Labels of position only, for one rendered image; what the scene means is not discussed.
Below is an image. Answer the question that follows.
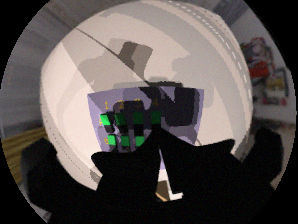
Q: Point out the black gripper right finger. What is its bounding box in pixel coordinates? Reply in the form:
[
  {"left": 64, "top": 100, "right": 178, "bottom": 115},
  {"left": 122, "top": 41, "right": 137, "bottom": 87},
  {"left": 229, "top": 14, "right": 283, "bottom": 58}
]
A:
[{"left": 158, "top": 128, "right": 235, "bottom": 194}]

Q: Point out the lavender switch panel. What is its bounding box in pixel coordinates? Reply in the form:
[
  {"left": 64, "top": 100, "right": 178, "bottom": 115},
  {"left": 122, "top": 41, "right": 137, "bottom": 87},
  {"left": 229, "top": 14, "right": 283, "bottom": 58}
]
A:
[{"left": 86, "top": 85, "right": 205, "bottom": 153}]

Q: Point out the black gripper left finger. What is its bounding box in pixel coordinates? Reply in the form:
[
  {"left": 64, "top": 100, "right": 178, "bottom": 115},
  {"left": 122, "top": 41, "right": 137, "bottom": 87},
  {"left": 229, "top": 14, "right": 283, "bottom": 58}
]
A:
[{"left": 90, "top": 128, "right": 161, "bottom": 193}]

